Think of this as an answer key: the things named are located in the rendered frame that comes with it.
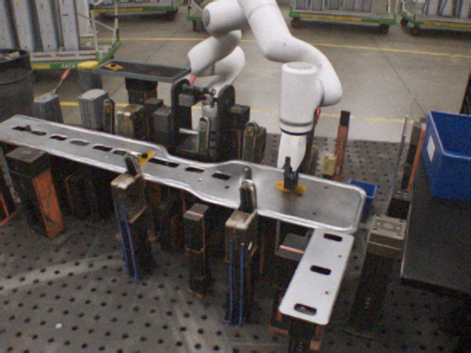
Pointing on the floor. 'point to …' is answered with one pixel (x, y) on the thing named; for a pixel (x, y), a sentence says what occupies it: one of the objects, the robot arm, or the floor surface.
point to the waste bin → (16, 84)
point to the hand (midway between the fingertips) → (291, 180)
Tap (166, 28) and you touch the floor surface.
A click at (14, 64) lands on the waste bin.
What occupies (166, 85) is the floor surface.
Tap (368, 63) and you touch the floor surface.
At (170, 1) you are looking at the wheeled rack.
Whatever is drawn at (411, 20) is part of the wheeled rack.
